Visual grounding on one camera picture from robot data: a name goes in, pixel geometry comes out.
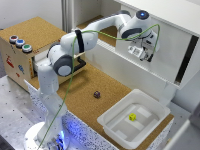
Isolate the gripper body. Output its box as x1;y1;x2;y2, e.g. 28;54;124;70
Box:
127;33;161;63

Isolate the white sliding door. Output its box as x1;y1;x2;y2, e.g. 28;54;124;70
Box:
114;4;200;90

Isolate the white cabinet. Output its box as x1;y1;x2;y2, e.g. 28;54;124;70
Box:
61;0;200;108

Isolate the purple block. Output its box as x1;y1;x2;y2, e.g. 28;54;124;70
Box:
93;90;101;99

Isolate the wooden drawer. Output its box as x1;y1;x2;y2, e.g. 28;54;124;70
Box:
31;49;88;82

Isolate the yellow block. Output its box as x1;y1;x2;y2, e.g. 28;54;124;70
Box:
128;113;138;122

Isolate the white plastic box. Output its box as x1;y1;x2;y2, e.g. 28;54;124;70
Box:
96;88;172;150

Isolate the wooden drawer box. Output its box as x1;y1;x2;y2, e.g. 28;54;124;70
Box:
0;16;88;92

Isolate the green button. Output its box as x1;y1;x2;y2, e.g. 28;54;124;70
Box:
21;43;33;54

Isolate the blue button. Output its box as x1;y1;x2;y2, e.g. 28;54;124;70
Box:
15;38;26;49

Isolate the red button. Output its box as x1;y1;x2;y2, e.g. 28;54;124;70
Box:
8;34;19;45

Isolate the black door handle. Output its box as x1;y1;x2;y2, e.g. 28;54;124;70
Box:
174;34;200;85

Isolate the black drawer handle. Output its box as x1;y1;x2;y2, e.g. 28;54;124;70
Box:
73;54;87;72

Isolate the green cable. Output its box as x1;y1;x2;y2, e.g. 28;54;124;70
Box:
35;23;161;150

